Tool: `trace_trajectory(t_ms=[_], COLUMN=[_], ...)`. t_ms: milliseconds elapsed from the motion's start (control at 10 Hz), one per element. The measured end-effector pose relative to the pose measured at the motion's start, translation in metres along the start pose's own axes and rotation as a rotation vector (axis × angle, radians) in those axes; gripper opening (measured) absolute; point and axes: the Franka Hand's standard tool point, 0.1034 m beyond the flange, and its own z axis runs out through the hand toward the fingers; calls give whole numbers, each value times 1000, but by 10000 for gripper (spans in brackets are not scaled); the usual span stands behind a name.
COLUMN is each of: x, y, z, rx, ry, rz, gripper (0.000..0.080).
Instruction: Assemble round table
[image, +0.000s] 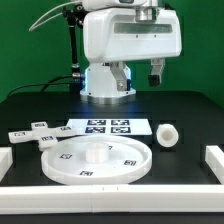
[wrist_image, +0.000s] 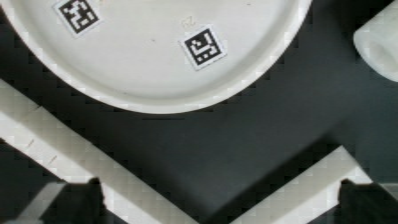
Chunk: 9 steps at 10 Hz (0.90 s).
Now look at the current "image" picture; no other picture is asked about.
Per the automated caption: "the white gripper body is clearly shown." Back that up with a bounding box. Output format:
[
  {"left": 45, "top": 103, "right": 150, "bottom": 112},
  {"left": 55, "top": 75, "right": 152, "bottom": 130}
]
[{"left": 83, "top": 8, "right": 182, "bottom": 63}]

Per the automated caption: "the white round table top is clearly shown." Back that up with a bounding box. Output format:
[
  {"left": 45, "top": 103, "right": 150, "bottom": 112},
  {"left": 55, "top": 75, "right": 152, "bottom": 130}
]
[{"left": 41, "top": 135, "right": 152, "bottom": 185}]

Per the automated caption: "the white fence block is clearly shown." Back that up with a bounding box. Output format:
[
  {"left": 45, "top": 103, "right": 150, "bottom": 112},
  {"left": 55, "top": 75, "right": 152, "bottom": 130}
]
[
  {"left": 0, "top": 147, "right": 13, "bottom": 182},
  {"left": 205, "top": 145, "right": 224, "bottom": 185}
]

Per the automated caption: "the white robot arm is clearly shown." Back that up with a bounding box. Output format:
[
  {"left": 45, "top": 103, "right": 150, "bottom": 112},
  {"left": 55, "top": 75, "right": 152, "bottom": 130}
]
[{"left": 80, "top": 0, "right": 182, "bottom": 104}]

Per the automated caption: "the white front fence bar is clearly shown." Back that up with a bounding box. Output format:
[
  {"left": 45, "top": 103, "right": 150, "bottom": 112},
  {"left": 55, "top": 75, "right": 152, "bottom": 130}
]
[{"left": 0, "top": 185, "right": 224, "bottom": 214}]

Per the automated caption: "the white cross-shaped table base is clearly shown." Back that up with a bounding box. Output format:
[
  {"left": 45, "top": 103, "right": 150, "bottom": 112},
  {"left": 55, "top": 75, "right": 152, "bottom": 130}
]
[{"left": 8, "top": 121, "right": 76, "bottom": 151}]

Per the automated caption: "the white right fence block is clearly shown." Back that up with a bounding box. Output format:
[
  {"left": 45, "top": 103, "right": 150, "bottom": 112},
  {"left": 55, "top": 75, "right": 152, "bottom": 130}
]
[{"left": 205, "top": 145, "right": 224, "bottom": 185}]

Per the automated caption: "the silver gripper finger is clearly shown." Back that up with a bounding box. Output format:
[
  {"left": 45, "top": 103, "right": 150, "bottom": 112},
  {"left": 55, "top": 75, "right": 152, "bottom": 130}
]
[
  {"left": 110, "top": 62, "right": 127, "bottom": 91},
  {"left": 148, "top": 58, "right": 165, "bottom": 87}
]

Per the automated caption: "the white marker tag sheet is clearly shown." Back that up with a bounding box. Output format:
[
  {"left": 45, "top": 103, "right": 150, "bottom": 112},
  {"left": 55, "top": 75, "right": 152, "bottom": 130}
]
[{"left": 67, "top": 119, "right": 152, "bottom": 135}]

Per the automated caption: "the white left fence block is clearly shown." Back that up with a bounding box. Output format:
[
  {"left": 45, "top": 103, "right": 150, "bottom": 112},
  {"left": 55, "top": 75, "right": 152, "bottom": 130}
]
[{"left": 0, "top": 147, "right": 13, "bottom": 182}]

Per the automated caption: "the black cable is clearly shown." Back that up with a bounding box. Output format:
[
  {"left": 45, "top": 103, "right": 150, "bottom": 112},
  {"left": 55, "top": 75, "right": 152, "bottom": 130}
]
[{"left": 6, "top": 73, "right": 85, "bottom": 98}]

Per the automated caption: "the white cable pair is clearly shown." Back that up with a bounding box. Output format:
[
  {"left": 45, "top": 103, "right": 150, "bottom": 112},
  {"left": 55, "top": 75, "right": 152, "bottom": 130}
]
[{"left": 28, "top": 0, "right": 84, "bottom": 32}]

